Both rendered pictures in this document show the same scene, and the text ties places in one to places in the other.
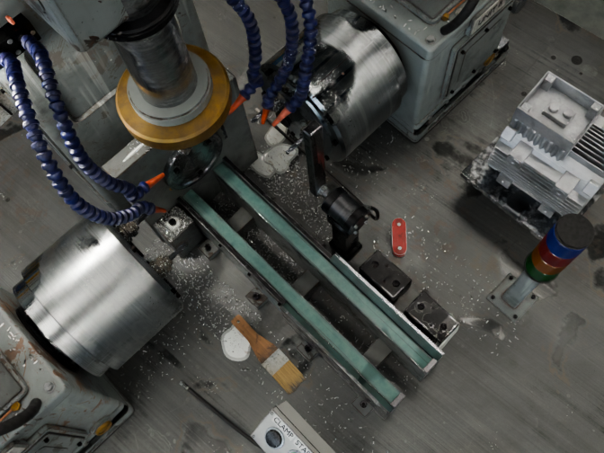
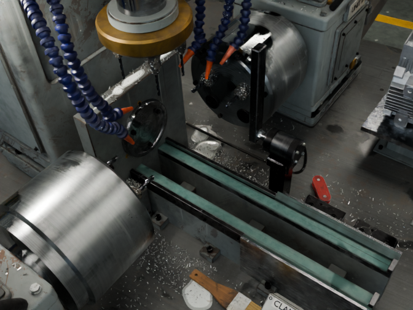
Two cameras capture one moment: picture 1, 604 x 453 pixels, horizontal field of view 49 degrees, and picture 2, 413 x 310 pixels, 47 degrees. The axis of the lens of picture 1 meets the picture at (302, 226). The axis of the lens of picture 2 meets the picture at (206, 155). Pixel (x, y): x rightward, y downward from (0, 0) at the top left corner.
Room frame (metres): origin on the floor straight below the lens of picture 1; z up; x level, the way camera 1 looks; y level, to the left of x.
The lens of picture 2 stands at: (-0.20, 0.28, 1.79)
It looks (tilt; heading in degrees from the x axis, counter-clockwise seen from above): 47 degrees down; 344
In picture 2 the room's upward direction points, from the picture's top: 4 degrees counter-clockwise
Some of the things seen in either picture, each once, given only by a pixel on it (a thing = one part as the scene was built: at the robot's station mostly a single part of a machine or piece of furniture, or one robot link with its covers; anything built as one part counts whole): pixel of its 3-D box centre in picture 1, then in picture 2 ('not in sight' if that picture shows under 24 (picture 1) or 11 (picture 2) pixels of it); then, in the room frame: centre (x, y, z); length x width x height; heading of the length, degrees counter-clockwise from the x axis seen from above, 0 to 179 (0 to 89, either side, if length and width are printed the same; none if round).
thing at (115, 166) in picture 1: (179, 151); (129, 131); (0.69, 0.23, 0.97); 0.30 x 0.11 x 0.34; 125
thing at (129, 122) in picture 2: (194, 161); (146, 129); (0.64, 0.19, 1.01); 0.15 x 0.02 x 0.15; 125
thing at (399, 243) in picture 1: (398, 237); (321, 190); (0.47, -0.21, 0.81); 0.09 x 0.03 x 0.02; 169
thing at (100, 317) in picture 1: (80, 311); (55, 247); (0.36, 0.43, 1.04); 0.37 x 0.25 x 0.25; 125
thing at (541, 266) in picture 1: (552, 254); not in sight; (0.29, -0.42, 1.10); 0.06 x 0.06 x 0.04
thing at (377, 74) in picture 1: (341, 78); (255, 63); (0.75, -0.13, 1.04); 0.41 x 0.25 x 0.25; 125
